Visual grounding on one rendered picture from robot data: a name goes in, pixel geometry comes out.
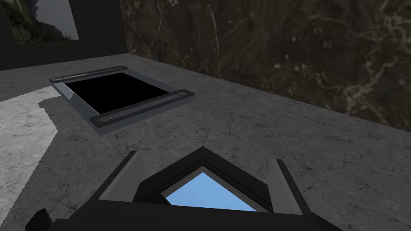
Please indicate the black tablet with blue screen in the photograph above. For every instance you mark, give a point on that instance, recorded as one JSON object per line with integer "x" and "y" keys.
{"x": 205, "y": 189}

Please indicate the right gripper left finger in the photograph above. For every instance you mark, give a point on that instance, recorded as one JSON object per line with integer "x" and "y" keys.
{"x": 123, "y": 183}

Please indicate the landscape picture on wall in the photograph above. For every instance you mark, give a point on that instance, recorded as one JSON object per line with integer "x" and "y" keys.
{"x": 40, "y": 19}

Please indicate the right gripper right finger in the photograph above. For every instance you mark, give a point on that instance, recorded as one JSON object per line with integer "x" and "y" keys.
{"x": 284, "y": 189}

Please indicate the grey tablet with black screen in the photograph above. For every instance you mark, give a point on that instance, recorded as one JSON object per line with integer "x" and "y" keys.
{"x": 115, "y": 93}

